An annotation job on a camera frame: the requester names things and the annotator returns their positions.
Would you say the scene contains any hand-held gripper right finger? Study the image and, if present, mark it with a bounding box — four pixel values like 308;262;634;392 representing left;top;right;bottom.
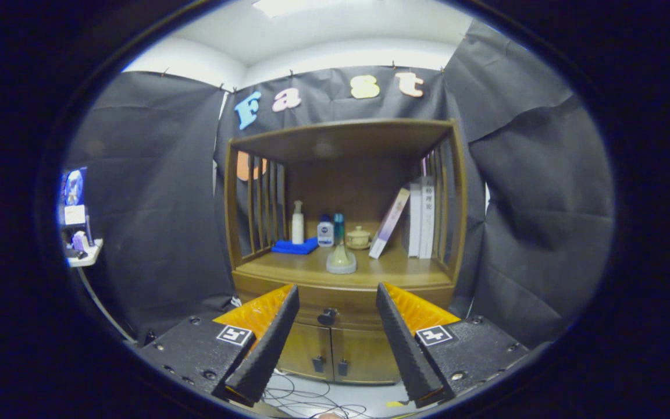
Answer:
376;282;530;409

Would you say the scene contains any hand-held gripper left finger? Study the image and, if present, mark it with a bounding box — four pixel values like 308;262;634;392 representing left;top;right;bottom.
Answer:
137;283;301;408

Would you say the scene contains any pale green conical vase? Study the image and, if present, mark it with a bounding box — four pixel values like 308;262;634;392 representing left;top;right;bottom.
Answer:
326;242;357;275

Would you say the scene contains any wooden cabinet door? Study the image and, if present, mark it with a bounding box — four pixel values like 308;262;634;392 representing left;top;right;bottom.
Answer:
280;323;336;382
332;327;403;385

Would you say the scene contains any wooden countertop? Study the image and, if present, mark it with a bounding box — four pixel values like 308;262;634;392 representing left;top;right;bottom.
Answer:
236;242;453;292

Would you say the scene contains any wooden cabinet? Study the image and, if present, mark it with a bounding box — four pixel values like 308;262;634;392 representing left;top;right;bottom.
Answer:
223;118;469;386

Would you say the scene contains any blue folded cloth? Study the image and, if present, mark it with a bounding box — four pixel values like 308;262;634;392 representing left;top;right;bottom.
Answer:
270;237;319;255

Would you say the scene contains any lidded ceramic tea bowl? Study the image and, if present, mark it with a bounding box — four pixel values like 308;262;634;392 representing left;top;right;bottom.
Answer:
346;226;372;251

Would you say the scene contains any white pump bottle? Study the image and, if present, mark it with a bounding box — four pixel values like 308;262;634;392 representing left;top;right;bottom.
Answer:
291;200;305;245

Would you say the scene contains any white bottle with blue cap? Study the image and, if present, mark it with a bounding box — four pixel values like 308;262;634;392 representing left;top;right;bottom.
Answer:
317;215;335;248

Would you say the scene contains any purple cover book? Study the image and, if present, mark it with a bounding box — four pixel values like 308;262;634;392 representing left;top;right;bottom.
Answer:
368;187;411;260

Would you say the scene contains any white book with lettered spine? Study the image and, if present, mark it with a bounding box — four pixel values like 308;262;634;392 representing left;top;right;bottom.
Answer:
419;176;436;260

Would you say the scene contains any white side desk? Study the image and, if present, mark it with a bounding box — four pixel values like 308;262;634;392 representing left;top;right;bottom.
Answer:
66;230;104;268

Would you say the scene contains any ceiling light panel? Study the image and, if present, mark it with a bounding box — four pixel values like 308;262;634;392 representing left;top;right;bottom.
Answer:
252;0;382;18

